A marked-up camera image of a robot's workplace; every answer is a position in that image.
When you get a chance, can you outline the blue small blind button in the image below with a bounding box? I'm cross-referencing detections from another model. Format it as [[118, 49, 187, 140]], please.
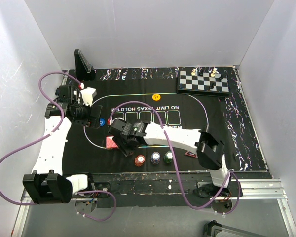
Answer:
[[99, 118, 106, 127]]

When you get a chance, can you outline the red poker chip stack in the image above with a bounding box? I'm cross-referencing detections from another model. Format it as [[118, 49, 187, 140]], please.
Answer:
[[134, 155, 146, 167]]

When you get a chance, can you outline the yellow dealer button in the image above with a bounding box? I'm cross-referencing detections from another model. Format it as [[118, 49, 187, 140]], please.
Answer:
[[152, 93, 161, 101]]

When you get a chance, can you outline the black triangular all-in marker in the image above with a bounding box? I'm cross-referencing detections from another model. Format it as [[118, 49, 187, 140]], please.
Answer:
[[185, 151, 197, 158]]

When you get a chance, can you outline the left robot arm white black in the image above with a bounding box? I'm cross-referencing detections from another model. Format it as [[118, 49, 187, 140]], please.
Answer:
[[22, 85, 102, 204]]

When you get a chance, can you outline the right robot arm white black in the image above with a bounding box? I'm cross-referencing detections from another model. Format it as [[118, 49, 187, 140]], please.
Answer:
[[109, 118, 231, 196]]

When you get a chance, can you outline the black texas holdem poker mat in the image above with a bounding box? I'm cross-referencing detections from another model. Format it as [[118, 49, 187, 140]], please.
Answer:
[[61, 78, 240, 175]]

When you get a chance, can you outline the red playing card deck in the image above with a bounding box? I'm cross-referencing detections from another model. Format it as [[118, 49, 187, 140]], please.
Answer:
[[106, 136, 118, 150]]

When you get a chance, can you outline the green poker chip stack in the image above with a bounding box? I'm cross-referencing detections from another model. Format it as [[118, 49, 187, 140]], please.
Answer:
[[163, 151, 173, 164]]

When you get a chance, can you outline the black card shoe stand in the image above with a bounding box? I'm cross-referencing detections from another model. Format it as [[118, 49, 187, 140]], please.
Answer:
[[74, 49, 96, 81]]

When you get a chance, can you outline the black white chess board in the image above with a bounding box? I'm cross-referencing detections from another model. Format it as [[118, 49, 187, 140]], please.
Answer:
[[177, 71, 231, 97]]

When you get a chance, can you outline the white chess pawn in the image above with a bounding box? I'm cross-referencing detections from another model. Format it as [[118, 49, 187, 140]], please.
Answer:
[[211, 68, 217, 77]]

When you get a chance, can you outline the black case corner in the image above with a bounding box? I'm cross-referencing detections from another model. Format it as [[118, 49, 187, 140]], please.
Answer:
[[203, 220, 264, 237]]

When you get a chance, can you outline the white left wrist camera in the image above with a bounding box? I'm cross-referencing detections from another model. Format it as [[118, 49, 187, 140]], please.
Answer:
[[80, 87, 97, 107]]

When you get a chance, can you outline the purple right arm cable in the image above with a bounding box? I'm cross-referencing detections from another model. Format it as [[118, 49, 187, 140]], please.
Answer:
[[108, 101, 243, 215]]

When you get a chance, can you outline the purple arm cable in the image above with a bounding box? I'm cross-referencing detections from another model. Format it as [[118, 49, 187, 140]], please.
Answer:
[[0, 71, 117, 221], [108, 101, 243, 215]]

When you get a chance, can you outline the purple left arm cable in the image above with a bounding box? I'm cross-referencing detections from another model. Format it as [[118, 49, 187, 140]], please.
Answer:
[[0, 71, 117, 221]]

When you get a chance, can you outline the aluminium frame rail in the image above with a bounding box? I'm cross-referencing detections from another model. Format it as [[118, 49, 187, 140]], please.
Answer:
[[11, 179, 296, 237]]

